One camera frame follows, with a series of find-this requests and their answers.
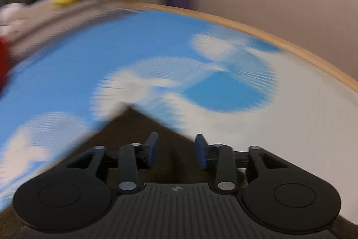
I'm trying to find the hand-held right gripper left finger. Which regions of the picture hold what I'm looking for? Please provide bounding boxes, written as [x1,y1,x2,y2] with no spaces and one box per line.
[66,132,160,193]

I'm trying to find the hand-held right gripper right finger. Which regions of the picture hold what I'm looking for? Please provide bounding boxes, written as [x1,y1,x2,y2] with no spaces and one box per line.
[194,134,293,193]

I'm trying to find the brown corduroy pants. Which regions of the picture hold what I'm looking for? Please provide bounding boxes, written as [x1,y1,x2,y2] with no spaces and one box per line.
[0,103,358,239]

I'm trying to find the blue and white printed bedsheet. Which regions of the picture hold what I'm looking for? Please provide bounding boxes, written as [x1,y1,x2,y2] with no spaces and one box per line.
[0,8,358,228]

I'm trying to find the grey window ledge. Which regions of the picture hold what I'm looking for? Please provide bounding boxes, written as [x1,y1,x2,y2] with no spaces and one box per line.
[8,0,147,56]

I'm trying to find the red folded blanket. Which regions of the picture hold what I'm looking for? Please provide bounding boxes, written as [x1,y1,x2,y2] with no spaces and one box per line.
[0,35,12,94]

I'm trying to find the white folded blanket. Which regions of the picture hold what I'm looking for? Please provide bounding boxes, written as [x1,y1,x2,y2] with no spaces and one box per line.
[0,2,27,28]

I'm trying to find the wooden bed frame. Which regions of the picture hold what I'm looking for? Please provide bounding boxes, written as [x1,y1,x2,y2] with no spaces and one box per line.
[119,2,358,92]

